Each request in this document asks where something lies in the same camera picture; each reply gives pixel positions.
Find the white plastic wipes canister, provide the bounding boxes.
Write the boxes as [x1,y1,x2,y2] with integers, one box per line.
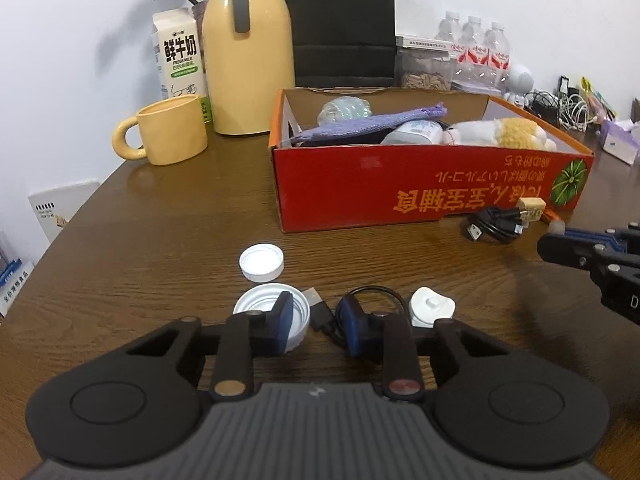
[380,119,451,146]

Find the clear seed container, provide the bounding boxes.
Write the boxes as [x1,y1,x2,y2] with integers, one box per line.
[395,34,458,91]

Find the purple tissue pack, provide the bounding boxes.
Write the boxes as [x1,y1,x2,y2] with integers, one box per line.
[599,119,640,166]

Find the yellow mug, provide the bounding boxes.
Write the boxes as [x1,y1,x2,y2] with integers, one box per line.
[111,94,209,166]

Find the navy blue pouch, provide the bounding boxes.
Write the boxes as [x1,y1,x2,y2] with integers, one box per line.
[292,132,396,149]

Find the white robot speaker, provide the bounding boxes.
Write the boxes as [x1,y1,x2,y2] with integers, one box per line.
[502,64,537,108]

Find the black cable bundle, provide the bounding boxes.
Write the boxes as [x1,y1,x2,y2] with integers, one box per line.
[465,206,532,246]

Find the large white lid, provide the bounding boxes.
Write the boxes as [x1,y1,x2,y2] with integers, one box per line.
[233,284,312,353]

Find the white printed board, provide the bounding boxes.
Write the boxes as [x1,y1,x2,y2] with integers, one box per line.
[27,178,101,241]

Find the yellow thermos jug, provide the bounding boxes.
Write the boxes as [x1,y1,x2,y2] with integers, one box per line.
[201,0,296,136]

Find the small white bottle cap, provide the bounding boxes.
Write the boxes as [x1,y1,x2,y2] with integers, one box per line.
[239,243,285,282]

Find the red cardboard box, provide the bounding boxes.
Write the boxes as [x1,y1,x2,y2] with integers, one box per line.
[269,86,596,234]

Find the iridescent plastic bag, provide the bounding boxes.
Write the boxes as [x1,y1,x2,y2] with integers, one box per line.
[316,96,373,126]

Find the black tangled cable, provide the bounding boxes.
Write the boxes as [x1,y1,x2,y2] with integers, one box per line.
[527,90,563,121]

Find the black paper bag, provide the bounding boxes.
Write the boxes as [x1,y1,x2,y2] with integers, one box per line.
[269,0,396,90]

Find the clear water bottle red label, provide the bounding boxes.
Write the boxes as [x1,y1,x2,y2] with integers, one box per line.
[482,21,512,96]
[457,15,488,86]
[434,10,463,61]

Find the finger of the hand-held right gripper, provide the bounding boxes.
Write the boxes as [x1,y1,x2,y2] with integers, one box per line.
[537,234,640,283]
[564,227,640,257]

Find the black charger cable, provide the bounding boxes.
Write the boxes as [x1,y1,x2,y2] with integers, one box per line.
[301,286,408,348]

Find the purple knitted cloth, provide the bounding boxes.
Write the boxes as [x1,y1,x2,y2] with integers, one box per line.
[289,102,448,147]

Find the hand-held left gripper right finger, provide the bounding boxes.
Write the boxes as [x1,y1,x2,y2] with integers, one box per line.
[339,295,513,403]

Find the white charger puck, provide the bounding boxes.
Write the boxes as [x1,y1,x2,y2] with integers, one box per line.
[409,287,456,329]

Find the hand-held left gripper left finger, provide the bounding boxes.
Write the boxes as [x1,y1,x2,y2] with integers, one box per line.
[127,291,296,403]

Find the colourful snack packets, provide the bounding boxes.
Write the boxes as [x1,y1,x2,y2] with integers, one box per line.
[580,77,618,123]

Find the white milk carton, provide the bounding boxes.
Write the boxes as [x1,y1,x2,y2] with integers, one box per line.
[151,8,213,125]

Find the white and yellow plush sheep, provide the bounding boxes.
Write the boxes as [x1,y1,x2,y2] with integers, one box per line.
[442,117,557,151]

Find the small orange white object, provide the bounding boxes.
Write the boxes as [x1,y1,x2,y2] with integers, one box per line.
[542,210,567,236]

